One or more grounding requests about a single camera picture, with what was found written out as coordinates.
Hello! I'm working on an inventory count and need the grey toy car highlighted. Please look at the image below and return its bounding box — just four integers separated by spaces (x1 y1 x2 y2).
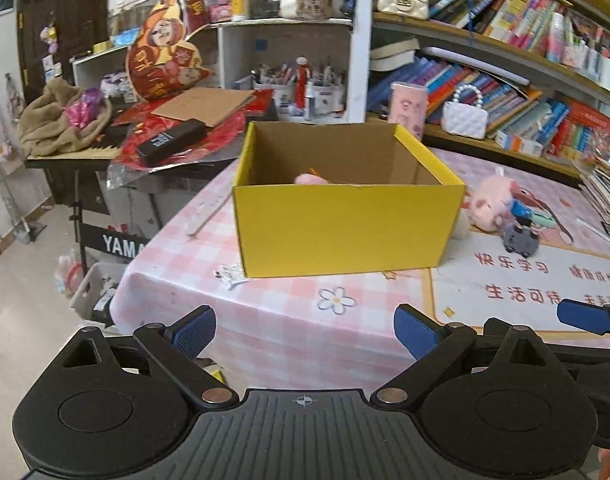
502 224 540 258

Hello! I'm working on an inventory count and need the white sponge block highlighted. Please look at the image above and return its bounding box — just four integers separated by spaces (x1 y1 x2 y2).
450 209 471 240

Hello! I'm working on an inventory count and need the blue orange toy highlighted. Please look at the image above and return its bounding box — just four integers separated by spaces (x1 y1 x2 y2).
510 200 533 221

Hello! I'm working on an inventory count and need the large pink pig plush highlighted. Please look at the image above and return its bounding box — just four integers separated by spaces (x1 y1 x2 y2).
469 174 519 233

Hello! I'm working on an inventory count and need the small pink chick plush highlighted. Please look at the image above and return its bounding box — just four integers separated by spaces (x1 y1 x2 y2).
294 168 329 185

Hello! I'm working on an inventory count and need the black keyboard piano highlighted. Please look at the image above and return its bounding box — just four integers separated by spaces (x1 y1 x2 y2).
25 126 148 272

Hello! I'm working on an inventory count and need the pink checkered table mat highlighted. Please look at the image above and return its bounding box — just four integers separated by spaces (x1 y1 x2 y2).
111 167 610 391

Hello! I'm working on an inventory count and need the stack of papers and booklets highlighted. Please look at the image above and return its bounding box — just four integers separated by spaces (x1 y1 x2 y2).
580 156 610 235

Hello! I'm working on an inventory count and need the yellow cardboard box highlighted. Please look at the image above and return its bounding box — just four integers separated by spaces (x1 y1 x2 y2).
233 122 466 278

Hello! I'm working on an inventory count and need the orange white small carton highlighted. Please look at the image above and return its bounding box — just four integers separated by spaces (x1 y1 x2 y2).
495 130 545 157

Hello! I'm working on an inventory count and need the black rectangular box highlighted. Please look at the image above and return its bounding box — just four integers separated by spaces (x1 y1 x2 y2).
136 119 207 167

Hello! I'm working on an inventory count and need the white quilted pearl handbag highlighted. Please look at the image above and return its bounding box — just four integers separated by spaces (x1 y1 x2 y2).
441 84 488 140

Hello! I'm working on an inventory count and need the pink sticker cylinder container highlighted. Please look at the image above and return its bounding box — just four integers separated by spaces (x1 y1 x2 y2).
387 82 429 141

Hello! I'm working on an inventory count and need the brown cardboard sheet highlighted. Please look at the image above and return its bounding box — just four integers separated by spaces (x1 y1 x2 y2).
153 87 254 128

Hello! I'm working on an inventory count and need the pink purple ribbon bundle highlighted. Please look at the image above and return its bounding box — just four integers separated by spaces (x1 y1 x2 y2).
64 88 104 129

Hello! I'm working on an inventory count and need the beige towel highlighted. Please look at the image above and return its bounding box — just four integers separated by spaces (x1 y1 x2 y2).
17 77 113 157

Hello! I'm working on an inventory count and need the white pen holder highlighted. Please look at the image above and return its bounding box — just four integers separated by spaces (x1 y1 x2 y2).
252 81 345 117

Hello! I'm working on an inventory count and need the wooden bookshelf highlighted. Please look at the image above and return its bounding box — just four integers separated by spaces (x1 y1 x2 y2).
370 0 610 184

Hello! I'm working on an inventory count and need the white rolled paper tube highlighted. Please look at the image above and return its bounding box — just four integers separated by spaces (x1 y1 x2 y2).
420 47 530 86

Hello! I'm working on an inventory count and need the red fortune god decoration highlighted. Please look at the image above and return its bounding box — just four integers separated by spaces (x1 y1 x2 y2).
125 0 212 101

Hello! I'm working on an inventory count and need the white cubby shelf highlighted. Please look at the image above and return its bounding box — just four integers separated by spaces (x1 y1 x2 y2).
71 16 356 122

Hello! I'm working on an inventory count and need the red white figurine pen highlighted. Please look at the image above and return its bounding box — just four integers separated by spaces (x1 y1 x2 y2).
294 56 311 110

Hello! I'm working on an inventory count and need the white yellow bottle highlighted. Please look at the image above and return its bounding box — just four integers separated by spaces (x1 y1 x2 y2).
231 0 251 22

